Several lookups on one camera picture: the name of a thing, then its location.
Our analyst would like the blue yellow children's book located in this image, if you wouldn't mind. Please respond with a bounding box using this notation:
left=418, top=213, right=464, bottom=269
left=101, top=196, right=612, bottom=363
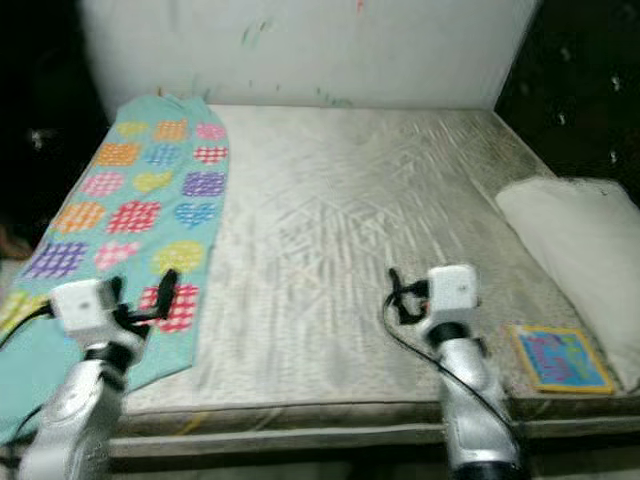
left=507, top=322, right=617, bottom=395

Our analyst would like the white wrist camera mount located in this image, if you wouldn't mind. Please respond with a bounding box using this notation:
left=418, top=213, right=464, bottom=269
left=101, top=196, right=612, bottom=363
left=427, top=263, right=480, bottom=338
left=49, top=277, right=138, bottom=353

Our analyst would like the dark tufted headboard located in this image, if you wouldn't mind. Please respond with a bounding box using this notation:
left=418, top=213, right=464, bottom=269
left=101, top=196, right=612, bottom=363
left=494, top=0, right=640, bottom=183

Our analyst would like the teal heart pattern blanket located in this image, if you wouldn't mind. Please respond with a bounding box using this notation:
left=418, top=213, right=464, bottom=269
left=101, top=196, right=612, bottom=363
left=0, top=94, right=231, bottom=448

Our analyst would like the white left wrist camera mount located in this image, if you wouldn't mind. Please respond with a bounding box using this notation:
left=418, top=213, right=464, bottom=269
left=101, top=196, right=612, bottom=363
left=49, top=277, right=138, bottom=353

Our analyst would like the person with bare legs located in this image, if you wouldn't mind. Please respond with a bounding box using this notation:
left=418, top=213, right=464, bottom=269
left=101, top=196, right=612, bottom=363
left=0, top=228, right=33, bottom=263

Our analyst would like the cream quilted mattress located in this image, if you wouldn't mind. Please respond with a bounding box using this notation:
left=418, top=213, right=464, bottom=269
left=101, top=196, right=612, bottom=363
left=60, top=104, right=636, bottom=426

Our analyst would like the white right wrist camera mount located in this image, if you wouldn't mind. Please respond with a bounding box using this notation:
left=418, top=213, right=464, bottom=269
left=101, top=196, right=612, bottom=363
left=427, top=263, right=480, bottom=338

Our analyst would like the grey bed base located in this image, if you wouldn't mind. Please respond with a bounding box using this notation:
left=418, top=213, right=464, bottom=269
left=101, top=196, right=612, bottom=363
left=20, top=405, right=640, bottom=471

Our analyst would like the white pillow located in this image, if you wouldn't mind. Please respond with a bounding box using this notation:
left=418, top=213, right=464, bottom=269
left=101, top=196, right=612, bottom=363
left=494, top=176, right=640, bottom=393

